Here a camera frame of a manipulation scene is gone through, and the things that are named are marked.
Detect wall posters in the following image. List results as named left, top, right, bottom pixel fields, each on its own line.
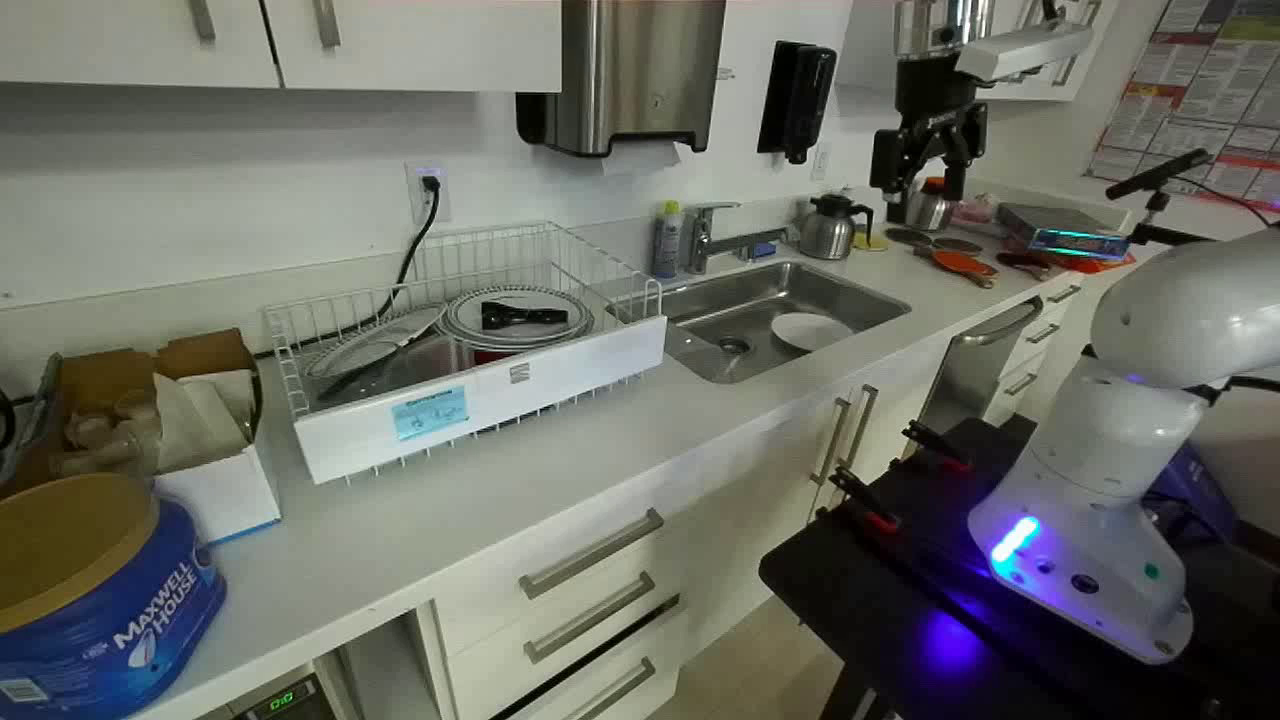
left=1082, top=0, right=1280, bottom=217

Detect black camera stand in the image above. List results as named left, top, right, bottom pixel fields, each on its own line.
left=1098, top=145, right=1218, bottom=252

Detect jar with red lid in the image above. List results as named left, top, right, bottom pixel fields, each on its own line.
left=903, top=178, right=954, bottom=239

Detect stainless coffee pot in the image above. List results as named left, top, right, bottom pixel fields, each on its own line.
left=791, top=187, right=881, bottom=268

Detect black tongs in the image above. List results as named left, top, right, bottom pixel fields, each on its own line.
left=476, top=302, right=576, bottom=335

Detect white upper cabinet door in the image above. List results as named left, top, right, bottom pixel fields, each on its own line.
left=0, top=0, right=283, bottom=94
left=260, top=0, right=566, bottom=102

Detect blue coffee can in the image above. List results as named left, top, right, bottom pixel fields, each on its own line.
left=0, top=470, right=230, bottom=720

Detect black robot table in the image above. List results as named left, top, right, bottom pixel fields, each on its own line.
left=755, top=411, right=1280, bottom=720

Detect white plate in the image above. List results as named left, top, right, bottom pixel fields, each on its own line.
left=768, top=309, right=861, bottom=359

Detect dark metal pan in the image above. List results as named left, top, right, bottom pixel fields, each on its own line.
left=304, top=309, right=472, bottom=411

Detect white wall outlet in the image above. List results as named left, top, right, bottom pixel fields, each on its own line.
left=399, top=156, right=457, bottom=226

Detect black soap dispenser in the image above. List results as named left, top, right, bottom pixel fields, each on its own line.
left=752, top=35, right=843, bottom=168

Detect black red clamp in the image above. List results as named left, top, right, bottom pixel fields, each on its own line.
left=825, top=462, right=909, bottom=541
left=901, top=418, right=979, bottom=482

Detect white base cabinets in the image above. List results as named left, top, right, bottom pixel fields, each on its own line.
left=131, top=265, right=1112, bottom=720

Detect stainless paper towel dispenser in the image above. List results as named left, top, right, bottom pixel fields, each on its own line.
left=511, top=0, right=733, bottom=163

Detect white wire dish rack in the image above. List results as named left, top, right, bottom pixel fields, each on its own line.
left=256, top=217, right=670, bottom=488

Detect appliance with green display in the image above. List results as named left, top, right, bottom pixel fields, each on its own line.
left=197, top=669, right=338, bottom=720

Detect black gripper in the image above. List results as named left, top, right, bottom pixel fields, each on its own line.
left=866, top=48, right=990, bottom=194

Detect stainless appliance front panel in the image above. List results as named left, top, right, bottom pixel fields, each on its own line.
left=916, top=294, right=1048, bottom=442

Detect orange handled pliers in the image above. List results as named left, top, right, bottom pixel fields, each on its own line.
left=916, top=239, right=1004, bottom=294

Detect stainless steel sink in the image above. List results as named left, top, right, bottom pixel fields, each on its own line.
left=604, top=258, right=916, bottom=390

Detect black power cord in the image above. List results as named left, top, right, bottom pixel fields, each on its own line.
left=283, top=171, right=447, bottom=359

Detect open cardboard box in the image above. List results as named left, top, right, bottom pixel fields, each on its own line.
left=0, top=323, right=263, bottom=499

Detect round glass pan lid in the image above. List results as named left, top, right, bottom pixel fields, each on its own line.
left=436, top=284, right=598, bottom=359

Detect white cardboard box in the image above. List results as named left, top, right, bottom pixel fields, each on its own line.
left=146, top=365, right=289, bottom=550

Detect small dish soap bottle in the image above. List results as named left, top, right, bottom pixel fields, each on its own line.
left=647, top=196, right=686, bottom=284

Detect stack of books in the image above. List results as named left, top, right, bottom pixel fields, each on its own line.
left=986, top=196, right=1132, bottom=265

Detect chrome faucet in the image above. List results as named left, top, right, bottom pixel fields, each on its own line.
left=678, top=199, right=791, bottom=280

